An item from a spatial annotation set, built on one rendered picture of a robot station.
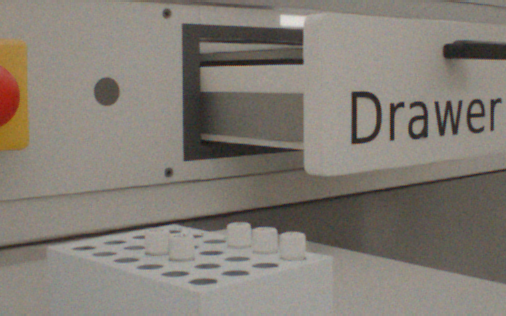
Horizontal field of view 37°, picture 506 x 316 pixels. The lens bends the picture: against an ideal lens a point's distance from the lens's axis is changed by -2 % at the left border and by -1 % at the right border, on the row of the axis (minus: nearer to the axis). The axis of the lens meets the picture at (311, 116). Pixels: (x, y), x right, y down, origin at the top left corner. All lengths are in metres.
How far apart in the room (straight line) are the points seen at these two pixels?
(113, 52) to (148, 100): 0.05
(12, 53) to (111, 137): 0.12
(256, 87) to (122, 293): 0.26
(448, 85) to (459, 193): 0.34
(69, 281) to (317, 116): 0.20
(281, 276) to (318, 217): 0.41
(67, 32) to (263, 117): 0.16
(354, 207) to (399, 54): 0.27
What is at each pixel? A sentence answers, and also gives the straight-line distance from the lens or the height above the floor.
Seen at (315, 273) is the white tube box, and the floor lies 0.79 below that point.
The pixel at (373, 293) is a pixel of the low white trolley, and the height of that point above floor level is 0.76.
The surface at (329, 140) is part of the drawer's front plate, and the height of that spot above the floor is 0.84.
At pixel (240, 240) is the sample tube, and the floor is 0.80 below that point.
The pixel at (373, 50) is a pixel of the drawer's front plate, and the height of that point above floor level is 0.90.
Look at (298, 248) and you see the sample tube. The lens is 0.37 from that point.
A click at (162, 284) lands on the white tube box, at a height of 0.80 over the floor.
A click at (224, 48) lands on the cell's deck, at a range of 0.99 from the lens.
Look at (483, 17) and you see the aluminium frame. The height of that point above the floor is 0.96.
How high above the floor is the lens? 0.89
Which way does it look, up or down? 3 degrees down
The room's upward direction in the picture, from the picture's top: straight up
